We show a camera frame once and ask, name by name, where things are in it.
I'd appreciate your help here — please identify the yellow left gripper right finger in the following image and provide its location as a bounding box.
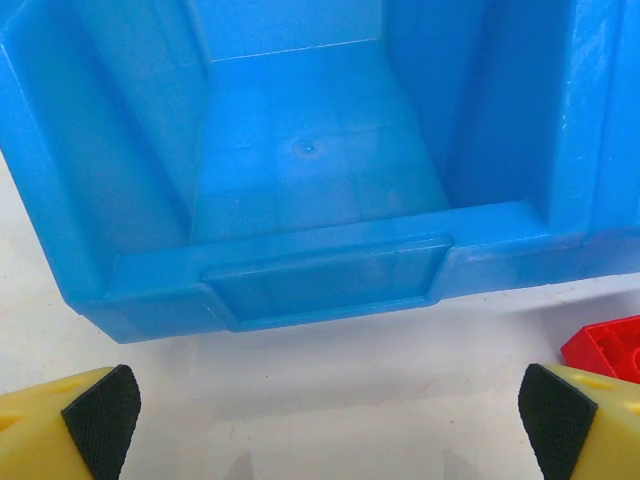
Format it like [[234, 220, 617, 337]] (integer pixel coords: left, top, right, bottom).
[[518, 363, 640, 480]]

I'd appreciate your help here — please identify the red two-by-four lego brick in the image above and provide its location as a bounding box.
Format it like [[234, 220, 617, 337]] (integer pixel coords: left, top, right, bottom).
[[559, 314, 640, 385]]

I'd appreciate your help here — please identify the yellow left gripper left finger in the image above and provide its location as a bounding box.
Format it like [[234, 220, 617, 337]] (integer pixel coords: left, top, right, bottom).
[[0, 364, 143, 480]]

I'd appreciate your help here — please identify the blue plastic storage bin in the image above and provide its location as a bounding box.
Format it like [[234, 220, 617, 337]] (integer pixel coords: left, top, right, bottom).
[[0, 0, 616, 346], [597, 0, 640, 287]]

